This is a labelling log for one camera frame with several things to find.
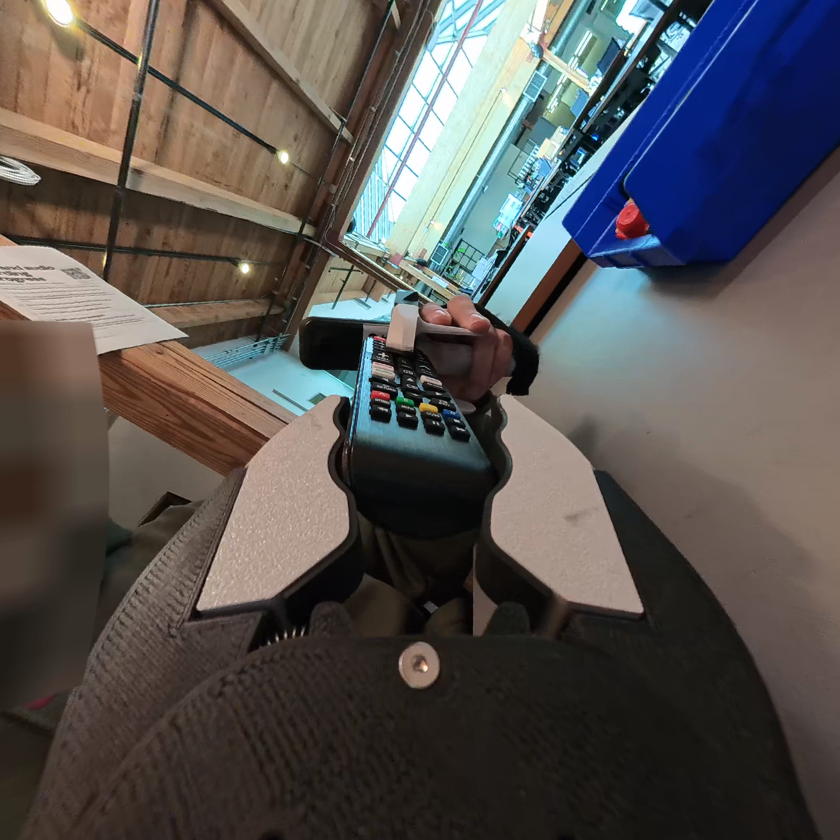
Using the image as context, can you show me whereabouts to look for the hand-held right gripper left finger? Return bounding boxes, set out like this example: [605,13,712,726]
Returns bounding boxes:
[196,394,363,621]

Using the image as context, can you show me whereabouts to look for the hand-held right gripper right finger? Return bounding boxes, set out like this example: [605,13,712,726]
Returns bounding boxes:
[472,395,645,641]

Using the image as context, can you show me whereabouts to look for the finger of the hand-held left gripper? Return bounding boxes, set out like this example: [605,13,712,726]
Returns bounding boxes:
[386,303,422,357]

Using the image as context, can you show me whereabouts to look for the black remote control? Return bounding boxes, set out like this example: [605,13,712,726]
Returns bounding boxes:
[344,333,497,540]

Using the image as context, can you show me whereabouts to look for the blue plastic bin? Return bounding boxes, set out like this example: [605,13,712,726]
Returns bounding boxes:
[563,0,840,269]

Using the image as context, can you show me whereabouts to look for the person's left hand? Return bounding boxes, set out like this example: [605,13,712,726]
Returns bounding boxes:
[419,295,517,404]

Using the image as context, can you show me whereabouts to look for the person's olive jacket torso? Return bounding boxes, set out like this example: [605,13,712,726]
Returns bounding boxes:
[0,495,204,840]

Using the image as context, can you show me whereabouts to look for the white paper notice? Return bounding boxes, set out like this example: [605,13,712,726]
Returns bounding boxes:
[0,246,189,355]

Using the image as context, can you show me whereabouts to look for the wooden post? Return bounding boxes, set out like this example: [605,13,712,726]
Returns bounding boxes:
[0,236,299,476]

